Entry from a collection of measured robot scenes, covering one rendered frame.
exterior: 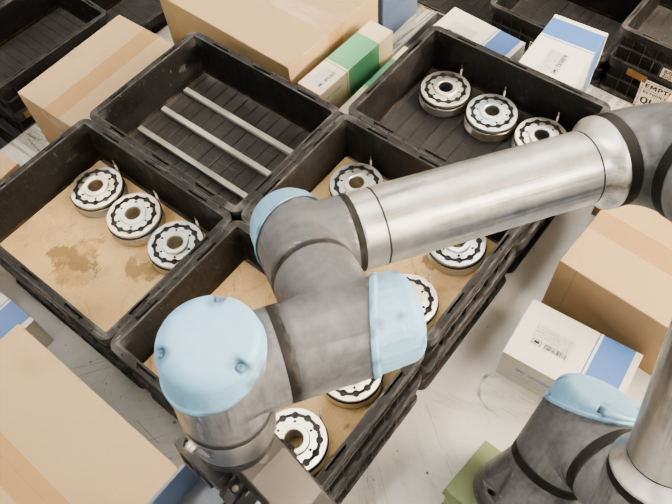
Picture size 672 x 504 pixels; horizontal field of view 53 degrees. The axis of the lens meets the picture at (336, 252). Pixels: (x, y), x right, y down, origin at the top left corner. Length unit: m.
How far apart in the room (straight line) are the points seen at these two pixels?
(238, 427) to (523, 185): 0.33
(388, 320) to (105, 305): 0.84
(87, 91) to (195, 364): 1.17
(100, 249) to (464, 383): 0.71
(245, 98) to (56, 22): 1.05
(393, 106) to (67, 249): 0.70
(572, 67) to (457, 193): 0.91
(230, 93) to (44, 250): 0.50
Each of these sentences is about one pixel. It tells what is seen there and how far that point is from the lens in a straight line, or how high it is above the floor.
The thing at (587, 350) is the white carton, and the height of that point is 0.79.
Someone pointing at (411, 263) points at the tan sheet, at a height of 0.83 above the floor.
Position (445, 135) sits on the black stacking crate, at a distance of 1.40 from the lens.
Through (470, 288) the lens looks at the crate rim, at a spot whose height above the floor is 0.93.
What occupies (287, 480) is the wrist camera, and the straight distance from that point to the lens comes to 0.62.
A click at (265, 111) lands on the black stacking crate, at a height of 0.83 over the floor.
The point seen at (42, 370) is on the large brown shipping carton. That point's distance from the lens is 1.17.
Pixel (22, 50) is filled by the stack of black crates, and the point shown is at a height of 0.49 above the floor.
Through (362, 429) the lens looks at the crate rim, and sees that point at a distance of 0.99.
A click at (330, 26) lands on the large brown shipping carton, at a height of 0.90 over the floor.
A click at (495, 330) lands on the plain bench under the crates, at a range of 1.32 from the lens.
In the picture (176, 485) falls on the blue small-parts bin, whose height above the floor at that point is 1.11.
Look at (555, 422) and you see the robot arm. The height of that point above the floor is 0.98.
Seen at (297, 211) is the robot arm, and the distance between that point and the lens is 0.59.
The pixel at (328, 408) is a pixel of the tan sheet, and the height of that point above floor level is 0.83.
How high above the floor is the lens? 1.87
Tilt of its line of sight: 58 degrees down
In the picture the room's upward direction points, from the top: 6 degrees counter-clockwise
